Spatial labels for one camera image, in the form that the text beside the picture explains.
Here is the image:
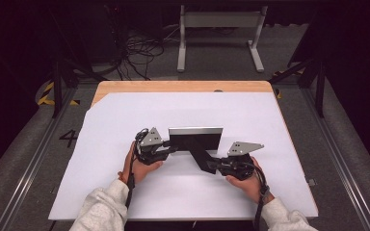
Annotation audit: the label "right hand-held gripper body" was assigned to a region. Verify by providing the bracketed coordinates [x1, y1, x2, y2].
[217, 141, 266, 181]

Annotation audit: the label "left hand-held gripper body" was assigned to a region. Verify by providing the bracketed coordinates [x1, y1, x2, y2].
[134, 126, 174, 167]

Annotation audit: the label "person's right hand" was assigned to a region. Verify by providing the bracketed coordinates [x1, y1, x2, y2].
[225, 156, 276, 205]

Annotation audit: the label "person's left hand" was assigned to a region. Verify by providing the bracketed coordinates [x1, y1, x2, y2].
[118, 141, 164, 186]

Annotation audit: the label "white paper sheet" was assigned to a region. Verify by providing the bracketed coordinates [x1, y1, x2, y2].
[47, 91, 319, 221]

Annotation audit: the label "black metal stand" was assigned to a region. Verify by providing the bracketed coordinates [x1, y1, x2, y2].
[46, 9, 108, 118]
[268, 57, 328, 118]

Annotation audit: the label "yellow black striped tape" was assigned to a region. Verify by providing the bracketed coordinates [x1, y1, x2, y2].
[37, 81, 81, 107]

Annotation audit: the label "white metal stand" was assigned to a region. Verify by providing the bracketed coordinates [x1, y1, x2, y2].
[176, 4, 269, 73]

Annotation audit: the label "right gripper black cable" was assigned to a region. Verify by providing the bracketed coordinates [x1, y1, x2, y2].
[244, 160, 271, 231]

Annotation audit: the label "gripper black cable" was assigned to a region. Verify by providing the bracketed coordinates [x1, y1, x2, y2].
[244, 160, 271, 231]
[124, 127, 150, 210]

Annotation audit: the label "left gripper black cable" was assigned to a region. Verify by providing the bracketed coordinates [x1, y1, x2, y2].
[124, 127, 150, 210]

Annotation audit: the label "tangle of black floor cables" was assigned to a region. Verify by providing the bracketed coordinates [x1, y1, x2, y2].
[104, 4, 166, 82]

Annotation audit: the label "metal floor rail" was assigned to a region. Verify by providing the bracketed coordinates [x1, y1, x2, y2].
[0, 86, 78, 231]
[302, 86, 370, 231]

